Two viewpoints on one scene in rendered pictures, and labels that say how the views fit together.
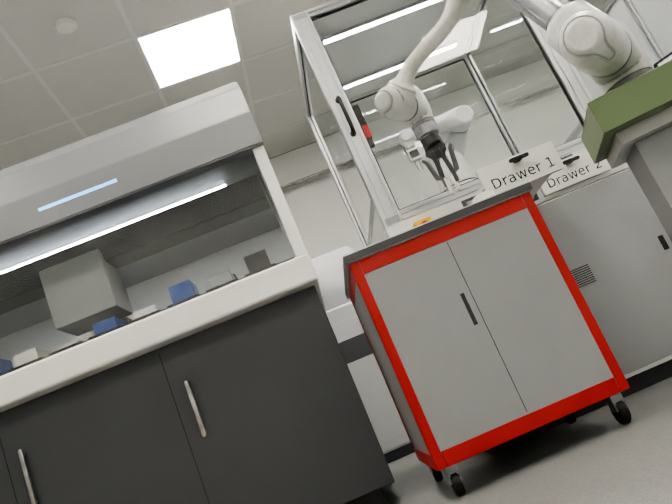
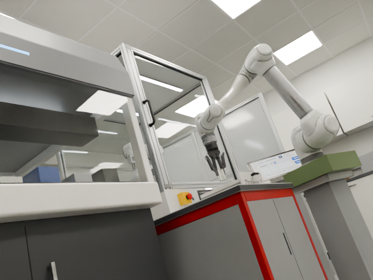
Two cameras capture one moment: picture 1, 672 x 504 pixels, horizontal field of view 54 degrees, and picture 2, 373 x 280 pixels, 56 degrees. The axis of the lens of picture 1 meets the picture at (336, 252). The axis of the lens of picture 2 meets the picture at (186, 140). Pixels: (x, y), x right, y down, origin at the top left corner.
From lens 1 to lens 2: 171 cm
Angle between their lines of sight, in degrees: 50
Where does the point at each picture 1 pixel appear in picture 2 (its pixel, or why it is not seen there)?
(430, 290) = (272, 225)
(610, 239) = not seen: hidden behind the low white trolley
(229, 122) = (116, 71)
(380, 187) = (162, 163)
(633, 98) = (339, 160)
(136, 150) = (49, 44)
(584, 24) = (333, 119)
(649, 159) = (334, 191)
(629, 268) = not seen: hidden behind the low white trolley
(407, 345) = (270, 258)
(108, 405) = not seen: outside the picture
